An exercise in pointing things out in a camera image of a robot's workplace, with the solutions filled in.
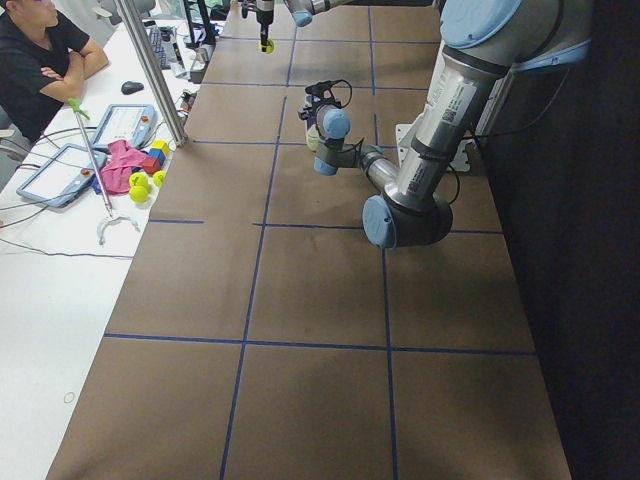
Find spare tennis ball three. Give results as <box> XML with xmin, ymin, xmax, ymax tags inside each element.
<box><xmin>152</xmin><ymin>170</ymin><xmax>166</xmax><ymax>188</ymax></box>

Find aluminium frame post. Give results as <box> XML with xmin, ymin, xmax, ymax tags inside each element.
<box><xmin>114</xmin><ymin>0</ymin><xmax>187</xmax><ymax>147</ymax></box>

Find yellow cube block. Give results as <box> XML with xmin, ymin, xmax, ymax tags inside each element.
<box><xmin>149</xmin><ymin>140</ymin><xmax>171</xmax><ymax>157</ymax></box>

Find blue cube block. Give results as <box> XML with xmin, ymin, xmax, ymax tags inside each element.
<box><xmin>148</xmin><ymin>148</ymin><xmax>166</xmax><ymax>167</ymax></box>

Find white camera mast with base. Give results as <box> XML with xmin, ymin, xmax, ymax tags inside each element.
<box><xmin>394</xmin><ymin>123</ymin><xmax>471</xmax><ymax>174</ymax></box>

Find yellow tennis ball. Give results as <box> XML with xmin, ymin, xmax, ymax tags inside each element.
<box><xmin>259</xmin><ymin>39</ymin><xmax>275</xmax><ymax>54</ymax></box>

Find seated person in black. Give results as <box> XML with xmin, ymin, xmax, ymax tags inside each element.
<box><xmin>1</xmin><ymin>1</ymin><xmax>109</xmax><ymax>142</ymax></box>

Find pink cloth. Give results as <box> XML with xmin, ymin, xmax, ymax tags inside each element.
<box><xmin>101</xmin><ymin>140</ymin><xmax>147</xmax><ymax>195</ymax></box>

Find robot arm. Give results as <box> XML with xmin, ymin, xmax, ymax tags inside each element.
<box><xmin>253</xmin><ymin>0</ymin><xmax>347</xmax><ymax>53</ymax></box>
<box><xmin>313</xmin><ymin>1</ymin><xmax>593</xmax><ymax>249</ymax></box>

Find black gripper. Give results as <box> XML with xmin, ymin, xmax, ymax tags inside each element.
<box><xmin>255</xmin><ymin>0</ymin><xmax>275</xmax><ymax>51</ymax></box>

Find red cube block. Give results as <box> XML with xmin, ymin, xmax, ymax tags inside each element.
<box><xmin>140</xmin><ymin>156</ymin><xmax>162</xmax><ymax>175</ymax></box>

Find teach pendant tablet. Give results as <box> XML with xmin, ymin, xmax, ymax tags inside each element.
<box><xmin>91</xmin><ymin>104</ymin><xmax>157</xmax><ymax>151</ymax></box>
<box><xmin>16</xmin><ymin>144</ymin><xmax>95</xmax><ymax>208</ymax></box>

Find spare tennis ball two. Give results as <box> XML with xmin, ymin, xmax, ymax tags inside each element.
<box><xmin>129</xmin><ymin>185</ymin><xmax>149</xmax><ymax>203</ymax></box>

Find black keyboard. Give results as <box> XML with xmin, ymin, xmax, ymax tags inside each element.
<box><xmin>147</xmin><ymin>25</ymin><xmax>170</xmax><ymax>70</ymax></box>

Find white tennis ball can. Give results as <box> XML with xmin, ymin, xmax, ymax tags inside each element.
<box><xmin>300</xmin><ymin>94</ymin><xmax>319</xmax><ymax>152</ymax></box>

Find far teach pendant tablet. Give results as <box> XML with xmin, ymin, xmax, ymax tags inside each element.
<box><xmin>91</xmin><ymin>104</ymin><xmax>157</xmax><ymax>151</ymax></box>

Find reacher grabber stick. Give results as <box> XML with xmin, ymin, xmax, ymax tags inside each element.
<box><xmin>68</xmin><ymin>98</ymin><xmax>140</xmax><ymax>245</ymax></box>

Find near teach pendant tablet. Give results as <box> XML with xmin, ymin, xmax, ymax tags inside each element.
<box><xmin>16</xmin><ymin>144</ymin><xmax>95</xmax><ymax>208</ymax></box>

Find black computer mouse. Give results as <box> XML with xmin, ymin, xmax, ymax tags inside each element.
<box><xmin>121</xmin><ymin>81</ymin><xmax>144</xmax><ymax>95</ymax></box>

